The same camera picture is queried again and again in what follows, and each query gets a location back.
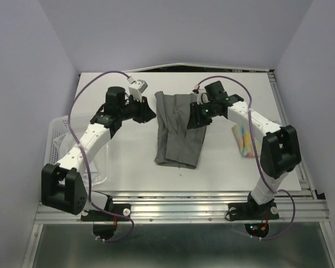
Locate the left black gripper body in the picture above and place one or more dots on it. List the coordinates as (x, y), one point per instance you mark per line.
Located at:
(129, 111)

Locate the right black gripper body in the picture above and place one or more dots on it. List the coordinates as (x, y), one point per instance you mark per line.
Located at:
(207, 111)

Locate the grey skirt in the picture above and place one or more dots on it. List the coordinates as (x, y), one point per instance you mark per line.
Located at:
(177, 146)

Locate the floral pastel skirt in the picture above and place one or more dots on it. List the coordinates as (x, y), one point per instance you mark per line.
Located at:
(244, 142)

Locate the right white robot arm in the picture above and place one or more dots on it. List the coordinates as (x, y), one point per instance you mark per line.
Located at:
(276, 147)

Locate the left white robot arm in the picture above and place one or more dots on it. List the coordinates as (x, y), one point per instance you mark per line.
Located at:
(62, 185)

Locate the white plastic laundry basket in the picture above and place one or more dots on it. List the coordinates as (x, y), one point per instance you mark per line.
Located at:
(79, 124)

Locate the white skirt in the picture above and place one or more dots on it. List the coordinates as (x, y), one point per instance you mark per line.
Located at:
(64, 143)

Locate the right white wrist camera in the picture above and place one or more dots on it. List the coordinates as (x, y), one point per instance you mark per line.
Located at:
(202, 96)

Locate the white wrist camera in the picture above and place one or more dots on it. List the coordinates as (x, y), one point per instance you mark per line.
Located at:
(202, 96)
(136, 88)

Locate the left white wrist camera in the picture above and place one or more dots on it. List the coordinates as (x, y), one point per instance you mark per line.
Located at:
(136, 88)

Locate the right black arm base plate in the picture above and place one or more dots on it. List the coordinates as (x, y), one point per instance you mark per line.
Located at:
(251, 212)

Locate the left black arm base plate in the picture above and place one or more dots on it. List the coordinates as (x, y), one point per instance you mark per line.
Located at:
(123, 209)

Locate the aluminium frame rail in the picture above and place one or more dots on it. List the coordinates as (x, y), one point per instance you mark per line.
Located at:
(190, 208)

